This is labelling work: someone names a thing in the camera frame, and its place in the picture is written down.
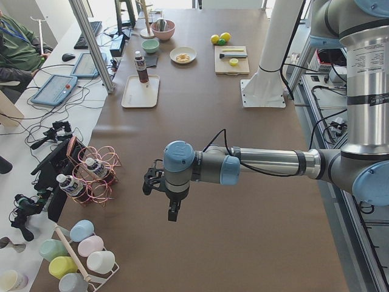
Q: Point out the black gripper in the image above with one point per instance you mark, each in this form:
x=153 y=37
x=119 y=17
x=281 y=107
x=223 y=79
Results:
x=175 y=199

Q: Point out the white round plate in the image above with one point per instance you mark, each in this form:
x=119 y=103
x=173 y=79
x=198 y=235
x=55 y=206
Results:
x=182 y=50

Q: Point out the cream rabbit tray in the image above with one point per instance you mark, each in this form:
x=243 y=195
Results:
x=140 y=95

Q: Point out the brown tea bottle on tray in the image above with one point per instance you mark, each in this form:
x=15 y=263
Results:
x=141 y=68

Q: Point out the glazed yellow donut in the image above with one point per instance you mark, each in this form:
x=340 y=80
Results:
x=182 y=58

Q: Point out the pink cup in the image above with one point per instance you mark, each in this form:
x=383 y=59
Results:
x=89 y=245

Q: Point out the white cup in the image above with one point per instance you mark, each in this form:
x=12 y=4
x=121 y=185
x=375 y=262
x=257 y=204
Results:
x=101 y=262

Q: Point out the tea bottle in rack far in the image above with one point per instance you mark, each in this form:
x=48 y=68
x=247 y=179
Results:
x=99 y=170

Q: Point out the tea bottle in rack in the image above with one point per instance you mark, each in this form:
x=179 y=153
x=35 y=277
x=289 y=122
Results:
x=99 y=170
x=74 y=187

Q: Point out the light blue cup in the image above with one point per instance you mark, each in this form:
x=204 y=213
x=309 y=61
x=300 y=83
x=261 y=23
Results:
x=81 y=230

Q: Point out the white cup rack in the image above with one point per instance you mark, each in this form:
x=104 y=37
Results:
x=95 y=280

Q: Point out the tea bottle in rack near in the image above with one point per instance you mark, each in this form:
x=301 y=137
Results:
x=74 y=187

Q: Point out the grey cup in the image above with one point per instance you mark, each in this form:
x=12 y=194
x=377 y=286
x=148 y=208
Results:
x=73 y=282

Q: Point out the yellow cup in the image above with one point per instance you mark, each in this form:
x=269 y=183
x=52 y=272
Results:
x=62 y=265

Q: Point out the mint cup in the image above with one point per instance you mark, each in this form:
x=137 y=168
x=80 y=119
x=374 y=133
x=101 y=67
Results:
x=51 y=248

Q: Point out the grey folded cloth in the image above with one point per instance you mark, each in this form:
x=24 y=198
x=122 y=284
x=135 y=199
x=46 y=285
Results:
x=151 y=60

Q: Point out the wooden cutting board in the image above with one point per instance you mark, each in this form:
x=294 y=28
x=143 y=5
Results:
x=222 y=65

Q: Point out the half lemon on board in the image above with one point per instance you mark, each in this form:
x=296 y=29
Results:
x=233 y=62

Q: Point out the mint green bowl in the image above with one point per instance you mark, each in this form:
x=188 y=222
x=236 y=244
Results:
x=150 y=46

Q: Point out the blue teach pendant near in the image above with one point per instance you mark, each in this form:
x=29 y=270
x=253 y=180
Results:
x=55 y=90

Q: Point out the blue teach pendant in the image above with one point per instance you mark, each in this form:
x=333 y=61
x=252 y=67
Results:
x=55 y=90
x=85 y=67

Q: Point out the blue teach pendant far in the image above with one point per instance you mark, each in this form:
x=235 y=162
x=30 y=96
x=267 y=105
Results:
x=85 y=67

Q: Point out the yellow lemon front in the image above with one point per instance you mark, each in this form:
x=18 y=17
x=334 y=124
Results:
x=214 y=39

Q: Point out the yellow lemon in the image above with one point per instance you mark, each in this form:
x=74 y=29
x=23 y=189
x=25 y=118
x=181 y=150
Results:
x=225 y=36
x=214 y=39

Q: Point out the wooden mug tree stand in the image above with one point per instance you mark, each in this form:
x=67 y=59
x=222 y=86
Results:
x=145 y=33

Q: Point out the pink bowl with ice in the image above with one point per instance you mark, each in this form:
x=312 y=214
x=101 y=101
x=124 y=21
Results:
x=166 y=33

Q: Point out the yellow lemon rear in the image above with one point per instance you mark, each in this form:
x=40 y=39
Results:
x=225 y=36

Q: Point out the black computer mouse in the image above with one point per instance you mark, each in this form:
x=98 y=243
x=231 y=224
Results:
x=67 y=57

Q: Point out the seated person green jacket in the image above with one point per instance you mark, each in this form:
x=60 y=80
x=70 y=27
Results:
x=22 y=53

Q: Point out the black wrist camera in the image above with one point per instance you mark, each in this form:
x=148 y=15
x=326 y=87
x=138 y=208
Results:
x=154 y=179

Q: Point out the copper wire bottle rack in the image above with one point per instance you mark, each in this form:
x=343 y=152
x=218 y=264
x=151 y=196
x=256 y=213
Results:
x=98 y=187

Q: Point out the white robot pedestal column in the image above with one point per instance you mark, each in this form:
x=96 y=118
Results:
x=265 y=88

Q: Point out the knife with black handle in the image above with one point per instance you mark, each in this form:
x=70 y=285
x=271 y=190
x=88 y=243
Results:
x=231 y=55

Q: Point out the aluminium frame post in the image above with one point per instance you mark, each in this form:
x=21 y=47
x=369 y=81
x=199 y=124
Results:
x=80 y=14

